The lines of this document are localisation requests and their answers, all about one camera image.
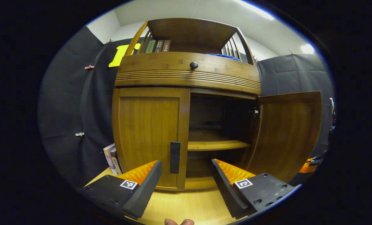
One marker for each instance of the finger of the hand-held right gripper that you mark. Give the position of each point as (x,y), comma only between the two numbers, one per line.
(307,168)

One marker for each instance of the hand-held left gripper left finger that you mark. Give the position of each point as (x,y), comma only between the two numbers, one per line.
(145,190)

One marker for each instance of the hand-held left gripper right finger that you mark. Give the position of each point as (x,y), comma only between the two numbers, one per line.
(226,190)

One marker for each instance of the wooden shoe cabinet door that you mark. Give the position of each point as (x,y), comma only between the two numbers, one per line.
(286,134)
(148,131)

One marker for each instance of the wooden double-door shoe cabinet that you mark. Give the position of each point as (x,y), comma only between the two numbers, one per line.
(192,34)

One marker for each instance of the metal door hinge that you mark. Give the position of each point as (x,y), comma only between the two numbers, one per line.
(257,112)

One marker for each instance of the dark book with yellow label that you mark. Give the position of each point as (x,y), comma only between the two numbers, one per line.
(116,162)

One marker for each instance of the wooden inner shelf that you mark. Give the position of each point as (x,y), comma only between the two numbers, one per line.
(214,142)

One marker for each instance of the silver cloth clip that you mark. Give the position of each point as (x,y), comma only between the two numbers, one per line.
(79,134)

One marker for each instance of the black backdrop cloth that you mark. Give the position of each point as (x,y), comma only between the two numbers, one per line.
(67,109)

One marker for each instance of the small ceiling light panel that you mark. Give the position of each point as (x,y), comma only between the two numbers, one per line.
(307,48)

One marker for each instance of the black round drawer knob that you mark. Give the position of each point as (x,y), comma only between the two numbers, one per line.
(193,65)

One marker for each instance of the blue folded towel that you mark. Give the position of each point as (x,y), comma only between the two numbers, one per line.
(223,56)

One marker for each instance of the green book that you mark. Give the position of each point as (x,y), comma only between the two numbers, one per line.
(151,46)

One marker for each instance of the grey-brown book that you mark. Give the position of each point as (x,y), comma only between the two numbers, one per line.
(159,46)

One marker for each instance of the reddish brown book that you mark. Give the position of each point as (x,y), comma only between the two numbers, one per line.
(166,45)

